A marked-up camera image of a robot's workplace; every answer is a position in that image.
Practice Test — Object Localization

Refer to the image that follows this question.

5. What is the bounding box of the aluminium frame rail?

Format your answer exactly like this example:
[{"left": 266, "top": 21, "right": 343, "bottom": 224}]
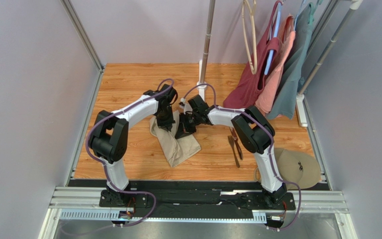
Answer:
[{"left": 39, "top": 187, "right": 357, "bottom": 239}]

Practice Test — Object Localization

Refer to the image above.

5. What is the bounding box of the left aluminium corner post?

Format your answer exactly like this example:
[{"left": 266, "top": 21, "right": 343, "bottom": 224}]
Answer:
[{"left": 61, "top": 0, "right": 104, "bottom": 72}]

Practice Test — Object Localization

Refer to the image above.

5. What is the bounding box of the beige wooden hanger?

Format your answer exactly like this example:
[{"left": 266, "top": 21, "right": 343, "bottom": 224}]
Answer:
[{"left": 241, "top": 0, "right": 258, "bottom": 75}]

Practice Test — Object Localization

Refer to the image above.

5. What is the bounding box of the pink shirt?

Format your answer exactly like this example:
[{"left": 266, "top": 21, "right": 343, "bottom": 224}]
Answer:
[{"left": 255, "top": 15, "right": 295, "bottom": 116}]

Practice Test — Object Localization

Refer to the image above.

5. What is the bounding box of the right aluminium corner post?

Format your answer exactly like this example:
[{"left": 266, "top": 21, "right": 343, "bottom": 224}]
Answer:
[{"left": 295, "top": 0, "right": 339, "bottom": 75}]

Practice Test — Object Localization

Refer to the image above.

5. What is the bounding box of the beige cloth napkin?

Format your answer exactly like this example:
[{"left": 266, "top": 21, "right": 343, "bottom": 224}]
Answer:
[{"left": 149, "top": 111, "right": 201, "bottom": 167}]

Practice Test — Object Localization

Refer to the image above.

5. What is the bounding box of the right rack pole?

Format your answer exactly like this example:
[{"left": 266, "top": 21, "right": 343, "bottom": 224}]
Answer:
[{"left": 297, "top": 0, "right": 363, "bottom": 99}]

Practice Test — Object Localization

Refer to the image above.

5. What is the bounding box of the purple cable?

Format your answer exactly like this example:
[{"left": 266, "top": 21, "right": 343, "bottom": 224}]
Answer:
[
  {"left": 180, "top": 83, "right": 302, "bottom": 232},
  {"left": 85, "top": 78, "right": 158, "bottom": 228}
]

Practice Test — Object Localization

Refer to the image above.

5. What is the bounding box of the teal shirt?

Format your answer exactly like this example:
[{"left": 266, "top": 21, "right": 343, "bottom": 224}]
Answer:
[{"left": 267, "top": 2, "right": 317, "bottom": 120}]

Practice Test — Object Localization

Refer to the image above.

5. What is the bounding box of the maroon tank top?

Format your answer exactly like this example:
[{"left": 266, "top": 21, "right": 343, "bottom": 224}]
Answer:
[{"left": 223, "top": 0, "right": 283, "bottom": 109}]

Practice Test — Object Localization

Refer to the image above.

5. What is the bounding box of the rack pole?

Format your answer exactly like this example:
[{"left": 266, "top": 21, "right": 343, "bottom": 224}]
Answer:
[
  {"left": 297, "top": 0, "right": 363, "bottom": 99},
  {"left": 198, "top": 0, "right": 216, "bottom": 84}
]

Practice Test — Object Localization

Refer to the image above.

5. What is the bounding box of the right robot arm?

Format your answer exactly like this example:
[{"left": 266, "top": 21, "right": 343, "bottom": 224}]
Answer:
[{"left": 175, "top": 96, "right": 287, "bottom": 207}]

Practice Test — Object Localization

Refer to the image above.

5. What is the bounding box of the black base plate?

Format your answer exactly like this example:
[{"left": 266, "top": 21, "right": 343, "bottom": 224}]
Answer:
[{"left": 68, "top": 180, "right": 331, "bottom": 220}]

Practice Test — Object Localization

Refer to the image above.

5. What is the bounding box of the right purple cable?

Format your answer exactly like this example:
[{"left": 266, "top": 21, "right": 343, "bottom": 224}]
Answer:
[{"left": 180, "top": 83, "right": 302, "bottom": 232}]

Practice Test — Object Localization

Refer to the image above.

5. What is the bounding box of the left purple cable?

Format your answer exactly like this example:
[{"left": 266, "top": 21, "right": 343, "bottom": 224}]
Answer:
[{"left": 85, "top": 78, "right": 158, "bottom": 228}]

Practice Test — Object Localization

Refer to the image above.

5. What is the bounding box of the left rack pole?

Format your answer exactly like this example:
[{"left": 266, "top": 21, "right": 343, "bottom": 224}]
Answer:
[{"left": 198, "top": 0, "right": 216, "bottom": 84}]

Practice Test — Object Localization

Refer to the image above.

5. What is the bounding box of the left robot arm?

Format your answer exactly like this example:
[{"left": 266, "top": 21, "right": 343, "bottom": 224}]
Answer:
[{"left": 86, "top": 84, "right": 178, "bottom": 196}]

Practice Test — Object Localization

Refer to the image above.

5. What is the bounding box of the blue hanger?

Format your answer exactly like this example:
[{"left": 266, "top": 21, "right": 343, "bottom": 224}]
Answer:
[{"left": 264, "top": 0, "right": 284, "bottom": 75}]

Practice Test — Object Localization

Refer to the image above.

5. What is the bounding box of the right white rack foot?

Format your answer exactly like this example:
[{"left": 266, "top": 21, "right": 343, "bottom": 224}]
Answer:
[{"left": 296, "top": 94, "right": 308, "bottom": 127}]

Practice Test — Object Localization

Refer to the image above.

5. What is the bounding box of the aluminium corner post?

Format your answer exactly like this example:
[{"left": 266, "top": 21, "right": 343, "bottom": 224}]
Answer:
[
  {"left": 61, "top": 0, "right": 104, "bottom": 72},
  {"left": 295, "top": 0, "right": 339, "bottom": 75}
]

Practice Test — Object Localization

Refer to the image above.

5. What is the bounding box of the beige baseball cap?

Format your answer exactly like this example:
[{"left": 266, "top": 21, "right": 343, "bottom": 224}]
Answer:
[{"left": 254, "top": 148, "right": 322, "bottom": 190}]

